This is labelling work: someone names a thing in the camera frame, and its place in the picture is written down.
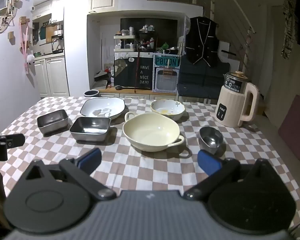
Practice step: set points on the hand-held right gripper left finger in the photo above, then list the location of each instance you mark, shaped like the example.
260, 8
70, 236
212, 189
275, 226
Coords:
90, 158

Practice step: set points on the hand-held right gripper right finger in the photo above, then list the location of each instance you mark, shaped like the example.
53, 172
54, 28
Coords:
208, 162

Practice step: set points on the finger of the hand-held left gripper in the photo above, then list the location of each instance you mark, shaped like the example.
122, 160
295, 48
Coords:
13, 140

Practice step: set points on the small round steel bowl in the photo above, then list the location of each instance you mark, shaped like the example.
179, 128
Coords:
210, 137

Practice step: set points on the large rectangular steel container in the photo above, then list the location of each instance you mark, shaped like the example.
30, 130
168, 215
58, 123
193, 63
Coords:
90, 126

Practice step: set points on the small rectangular steel container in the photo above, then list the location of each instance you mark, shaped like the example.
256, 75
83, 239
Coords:
51, 118

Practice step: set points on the white plate with blue rim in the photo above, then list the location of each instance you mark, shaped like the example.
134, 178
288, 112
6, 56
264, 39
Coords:
100, 106

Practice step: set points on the yellow-rimmed floral bowl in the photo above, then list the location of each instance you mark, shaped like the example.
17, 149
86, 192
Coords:
168, 110

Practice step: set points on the brown white checkered tablecloth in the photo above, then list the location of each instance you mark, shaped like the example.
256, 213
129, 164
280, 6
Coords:
145, 165

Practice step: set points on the cream electric kettle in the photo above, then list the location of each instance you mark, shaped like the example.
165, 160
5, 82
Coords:
231, 105

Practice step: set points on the black round bin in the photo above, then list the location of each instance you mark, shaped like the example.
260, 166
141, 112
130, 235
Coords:
91, 93

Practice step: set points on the white kitchen base cabinet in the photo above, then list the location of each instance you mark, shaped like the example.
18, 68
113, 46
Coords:
55, 77

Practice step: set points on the white plush toy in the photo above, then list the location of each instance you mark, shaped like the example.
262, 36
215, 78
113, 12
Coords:
30, 58

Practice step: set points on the dark blue sofa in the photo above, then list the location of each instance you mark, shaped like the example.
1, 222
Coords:
202, 80

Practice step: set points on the pink ribbon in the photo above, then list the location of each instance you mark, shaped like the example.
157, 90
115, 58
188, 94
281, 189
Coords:
24, 47

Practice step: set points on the black lettered sign board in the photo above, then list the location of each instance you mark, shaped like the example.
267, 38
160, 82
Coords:
130, 76

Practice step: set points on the white storage box teal sign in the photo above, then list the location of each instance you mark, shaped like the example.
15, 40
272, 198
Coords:
166, 80

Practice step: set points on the maroon cushion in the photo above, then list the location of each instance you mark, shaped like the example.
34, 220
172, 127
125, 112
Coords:
296, 127

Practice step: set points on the white desktop organiser shelf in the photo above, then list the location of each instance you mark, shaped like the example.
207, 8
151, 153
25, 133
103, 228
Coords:
125, 43

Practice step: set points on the black vest with white trim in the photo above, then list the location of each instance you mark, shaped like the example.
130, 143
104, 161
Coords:
202, 42

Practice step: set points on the black round cosmetics rack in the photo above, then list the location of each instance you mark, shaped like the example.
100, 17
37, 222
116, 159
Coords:
147, 38

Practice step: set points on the white upper kitchen cabinet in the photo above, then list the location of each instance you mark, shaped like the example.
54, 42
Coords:
50, 7

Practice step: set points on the patterned hanging garment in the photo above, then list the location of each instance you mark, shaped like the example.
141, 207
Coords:
290, 30

